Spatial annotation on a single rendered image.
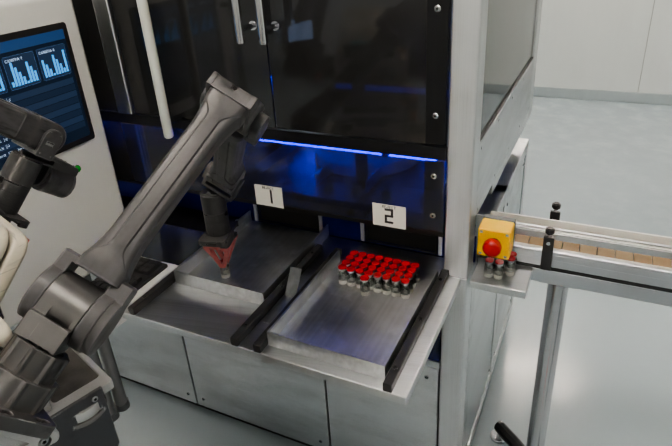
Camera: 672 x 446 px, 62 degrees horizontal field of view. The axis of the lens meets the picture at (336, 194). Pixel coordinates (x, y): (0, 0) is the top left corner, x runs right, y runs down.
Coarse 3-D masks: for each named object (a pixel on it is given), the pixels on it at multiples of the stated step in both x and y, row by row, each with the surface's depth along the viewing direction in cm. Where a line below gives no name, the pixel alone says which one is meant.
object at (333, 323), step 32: (320, 288) 133; (352, 288) 132; (416, 288) 130; (288, 320) 122; (320, 320) 122; (352, 320) 121; (384, 320) 121; (320, 352) 110; (352, 352) 112; (384, 352) 112
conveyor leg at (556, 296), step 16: (560, 288) 139; (560, 304) 141; (544, 320) 146; (560, 320) 144; (544, 336) 147; (560, 336) 147; (544, 352) 149; (544, 368) 151; (544, 384) 153; (544, 400) 156; (544, 416) 158; (528, 432) 165; (544, 432) 161
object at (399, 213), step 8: (376, 208) 135; (392, 208) 133; (400, 208) 132; (376, 216) 136; (384, 216) 135; (400, 216) 133; (376, 224) 137; (384, 224) 136; (392, 224) 135; (400, 224) 134
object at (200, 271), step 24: (240, 240) 155; (264, 240) 154; (288, 240) 154; (312, 240) 146; (192, 264) 143; (216, 264) 145; (240, 264) 144; (264, 264) 143; (288, 264) 143; (216, 288) 133; (240, 288) 129; (264, 288) 134
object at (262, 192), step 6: (258, 186) 148; (264, 186) 147; (270, 186) 146; (258, 192) 149; (264, 192) 148; (276, 192) 146; (258, 198) 150; (264, 198) 149; (276, 198) 147; (282, 198) 146; (264, 204) 150; (270, 204) 149; (276, 204) 148; (282, 204) 147
